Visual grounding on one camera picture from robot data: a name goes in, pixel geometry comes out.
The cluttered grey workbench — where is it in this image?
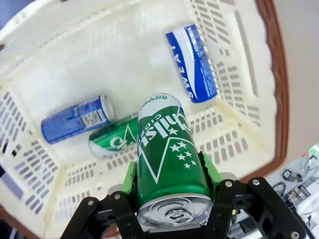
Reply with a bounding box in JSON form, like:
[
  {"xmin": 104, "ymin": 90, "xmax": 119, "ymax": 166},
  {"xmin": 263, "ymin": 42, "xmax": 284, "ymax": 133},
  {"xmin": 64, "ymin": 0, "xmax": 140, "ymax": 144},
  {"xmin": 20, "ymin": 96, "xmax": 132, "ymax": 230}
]
[{"xmin": 266, "ymin": 144, "xmax": 319, "ymax": 239}]

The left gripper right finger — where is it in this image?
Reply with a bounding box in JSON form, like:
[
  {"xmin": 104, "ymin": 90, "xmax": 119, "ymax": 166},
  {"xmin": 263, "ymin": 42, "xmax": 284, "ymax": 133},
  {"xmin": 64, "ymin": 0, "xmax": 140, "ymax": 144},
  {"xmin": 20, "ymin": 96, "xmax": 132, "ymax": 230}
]
[{"xmin": 196, "ymin": 151, "xmax": 307, "ymax": 239}]

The green Chilsung Cider can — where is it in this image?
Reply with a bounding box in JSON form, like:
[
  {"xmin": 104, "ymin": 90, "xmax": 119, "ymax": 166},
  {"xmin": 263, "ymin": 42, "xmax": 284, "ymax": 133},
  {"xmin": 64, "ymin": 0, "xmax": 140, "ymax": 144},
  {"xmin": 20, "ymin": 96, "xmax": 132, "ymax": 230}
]
[
  {"xmin": 88, "ymin": 115, "xmax": 140, "ymax": 160},
  {"xmin": 136, "ymin": 93, "xmax": 215, "ymax": 233}
]

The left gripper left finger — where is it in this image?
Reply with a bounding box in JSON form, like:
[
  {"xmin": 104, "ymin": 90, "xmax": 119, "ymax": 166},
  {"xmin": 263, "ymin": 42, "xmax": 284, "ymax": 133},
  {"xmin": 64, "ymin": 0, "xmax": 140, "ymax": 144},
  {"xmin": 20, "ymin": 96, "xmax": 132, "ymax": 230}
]
[{"xmin": 61, "ymin": 161, "xmax": 150, "ymax": 239}]

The blue Pocari Sweat can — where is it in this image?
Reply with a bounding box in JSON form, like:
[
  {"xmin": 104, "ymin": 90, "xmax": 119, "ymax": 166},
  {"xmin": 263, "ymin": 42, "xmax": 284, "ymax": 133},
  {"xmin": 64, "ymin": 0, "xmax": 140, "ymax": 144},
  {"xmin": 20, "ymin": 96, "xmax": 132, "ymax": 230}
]
[
  {"xmin": 41, "ymin": 94, "xmax": 115, "ymax": 144},
  {"xmin": 164, "ymin": 23, "xmax": 218, "ymax": 104}
]

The cream plastic shopping basket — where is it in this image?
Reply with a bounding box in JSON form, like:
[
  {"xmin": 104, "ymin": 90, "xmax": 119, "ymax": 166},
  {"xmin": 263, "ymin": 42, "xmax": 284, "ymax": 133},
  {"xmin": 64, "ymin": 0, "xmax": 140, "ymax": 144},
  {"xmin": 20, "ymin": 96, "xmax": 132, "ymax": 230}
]
[{"xmin": 0, "ymin": 0, "xmax": 290, "ymax": 239}]

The brown basket handle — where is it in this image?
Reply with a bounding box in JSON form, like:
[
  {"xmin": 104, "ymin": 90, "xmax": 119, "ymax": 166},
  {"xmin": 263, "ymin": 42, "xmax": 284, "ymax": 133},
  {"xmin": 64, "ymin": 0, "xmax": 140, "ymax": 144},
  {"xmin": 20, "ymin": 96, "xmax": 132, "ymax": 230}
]
[
  {"xmin": 255, "ymin": 0, "xmax": 290, "ymax": 179},
  {"xmin": 0, "ymin": 204, "xmax": 33, "ymax": 239}
]

